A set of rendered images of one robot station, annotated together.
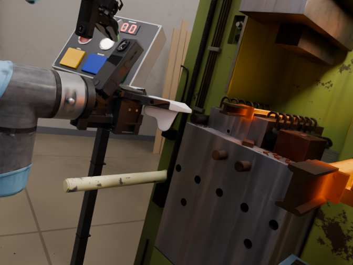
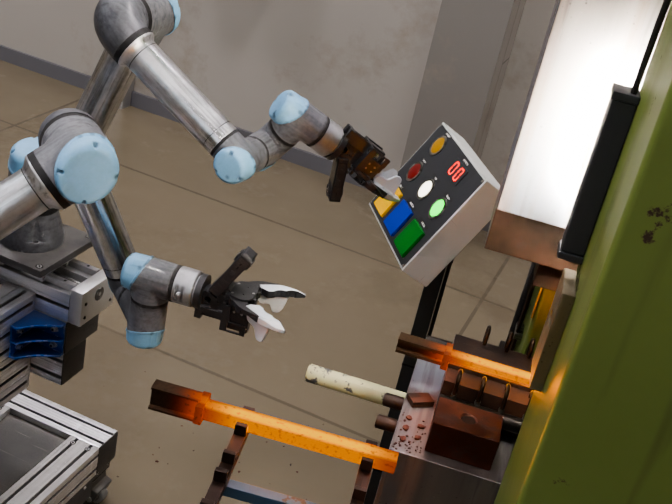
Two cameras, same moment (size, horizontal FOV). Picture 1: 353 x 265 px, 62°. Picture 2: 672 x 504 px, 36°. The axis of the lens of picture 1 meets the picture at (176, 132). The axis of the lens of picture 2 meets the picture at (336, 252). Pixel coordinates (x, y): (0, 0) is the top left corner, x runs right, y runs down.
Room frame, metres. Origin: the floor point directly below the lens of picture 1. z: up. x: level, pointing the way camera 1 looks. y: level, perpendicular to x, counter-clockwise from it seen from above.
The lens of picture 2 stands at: (-0.34, -1.37, 2.00)
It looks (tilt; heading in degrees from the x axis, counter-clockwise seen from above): 27 degrees down; 54
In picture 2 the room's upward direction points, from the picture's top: 13 degrees clockwise
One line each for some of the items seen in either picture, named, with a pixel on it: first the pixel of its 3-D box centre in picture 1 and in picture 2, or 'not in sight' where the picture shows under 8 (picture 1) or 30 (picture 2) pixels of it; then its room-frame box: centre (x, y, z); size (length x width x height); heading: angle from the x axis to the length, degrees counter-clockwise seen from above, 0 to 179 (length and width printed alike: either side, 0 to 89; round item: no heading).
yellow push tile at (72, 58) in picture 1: (73, 58); (389, 200); (1.11, 0.44, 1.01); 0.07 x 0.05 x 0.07; 71
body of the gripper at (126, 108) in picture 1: (108, 105); (227, 302); (0.53, 0.13, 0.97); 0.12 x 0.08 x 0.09; 136
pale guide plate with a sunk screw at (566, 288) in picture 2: not in sight; (552, 329); (0.74, -0.48, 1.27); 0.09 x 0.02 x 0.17; 46
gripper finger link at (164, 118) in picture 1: (166, 115); (262, 328); (0.55, 0.03, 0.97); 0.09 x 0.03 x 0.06; 100
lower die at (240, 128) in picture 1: (270, 125); (552, 399); (1.02, -0.31, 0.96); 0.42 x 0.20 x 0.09; 136
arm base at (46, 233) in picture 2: not in sight; (32, 218); (0.32, 0.71, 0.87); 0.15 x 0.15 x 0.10
